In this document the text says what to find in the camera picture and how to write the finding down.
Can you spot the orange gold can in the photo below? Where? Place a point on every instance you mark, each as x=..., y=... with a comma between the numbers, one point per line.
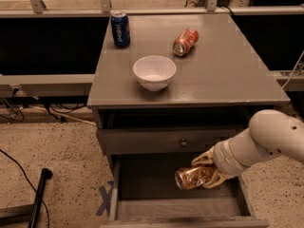
x=194, y=177

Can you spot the white plastic bowl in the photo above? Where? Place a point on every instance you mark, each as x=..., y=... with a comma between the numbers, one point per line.
x=154, y=72

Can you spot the grey open middle drawer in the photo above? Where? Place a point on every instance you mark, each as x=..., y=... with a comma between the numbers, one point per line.
x=145, y=195

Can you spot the red soda can lying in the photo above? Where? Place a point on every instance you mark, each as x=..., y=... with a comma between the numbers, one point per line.
x=186, y=40

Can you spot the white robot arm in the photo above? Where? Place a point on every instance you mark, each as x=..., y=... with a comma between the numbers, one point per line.
x=270, y=134

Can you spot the blue pepsi can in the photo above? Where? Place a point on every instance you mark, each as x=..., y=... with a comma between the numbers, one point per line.
x=120, y=29

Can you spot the grey top drawer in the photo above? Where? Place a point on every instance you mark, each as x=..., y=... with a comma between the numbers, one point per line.
x=159, y=130

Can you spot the grey wooden drawer cabinet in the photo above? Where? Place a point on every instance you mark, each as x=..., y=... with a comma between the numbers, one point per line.
x=221, y=69

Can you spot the round metal drawer knob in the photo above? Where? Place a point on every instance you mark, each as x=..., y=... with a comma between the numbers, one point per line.
x=183, y=143

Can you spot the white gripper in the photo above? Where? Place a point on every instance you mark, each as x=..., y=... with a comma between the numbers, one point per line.
x=223, y=158

